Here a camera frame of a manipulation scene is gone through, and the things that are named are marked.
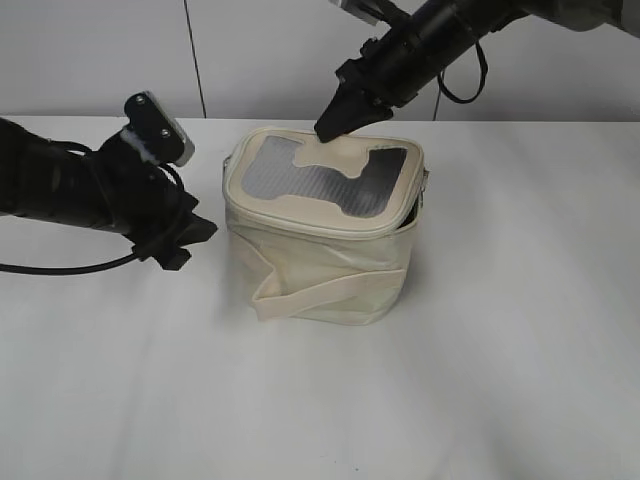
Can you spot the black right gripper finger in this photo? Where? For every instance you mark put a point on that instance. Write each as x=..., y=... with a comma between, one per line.
x=342, y=116
x=363, y=112

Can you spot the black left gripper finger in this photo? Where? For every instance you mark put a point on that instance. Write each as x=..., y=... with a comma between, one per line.
x=187, y=228
x=169, y=257

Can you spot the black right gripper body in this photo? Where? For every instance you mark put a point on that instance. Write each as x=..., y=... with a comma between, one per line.
x=391, y=70

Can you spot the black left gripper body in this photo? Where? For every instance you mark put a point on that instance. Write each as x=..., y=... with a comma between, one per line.
x=145, y=202

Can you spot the cream zippered bag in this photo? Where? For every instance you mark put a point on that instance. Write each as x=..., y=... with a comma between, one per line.
x=323, y=231

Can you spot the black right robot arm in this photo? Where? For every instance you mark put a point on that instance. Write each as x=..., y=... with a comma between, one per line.
x=495, y=15

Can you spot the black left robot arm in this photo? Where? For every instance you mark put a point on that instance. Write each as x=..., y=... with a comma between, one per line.
x=46, y=180

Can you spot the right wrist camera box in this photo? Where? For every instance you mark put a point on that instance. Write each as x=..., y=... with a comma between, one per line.
x=370, y=12

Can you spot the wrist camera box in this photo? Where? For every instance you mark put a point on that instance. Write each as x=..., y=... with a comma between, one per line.
x=370, y=12
x=157, y=137

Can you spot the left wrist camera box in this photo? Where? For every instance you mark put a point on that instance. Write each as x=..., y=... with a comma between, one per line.
x=157, y=137

